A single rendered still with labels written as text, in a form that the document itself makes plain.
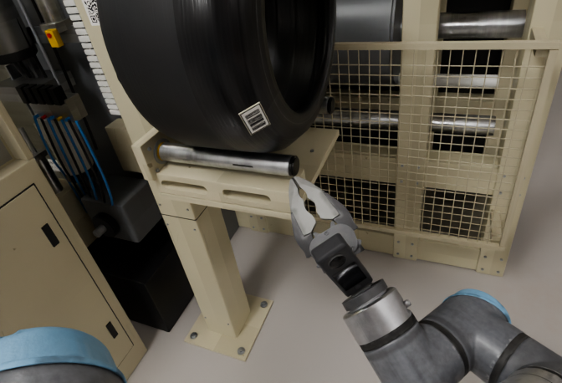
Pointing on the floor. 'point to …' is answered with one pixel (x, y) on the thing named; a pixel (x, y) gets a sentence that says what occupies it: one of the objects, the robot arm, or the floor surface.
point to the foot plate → (210, 339)
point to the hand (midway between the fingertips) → (296, 183)
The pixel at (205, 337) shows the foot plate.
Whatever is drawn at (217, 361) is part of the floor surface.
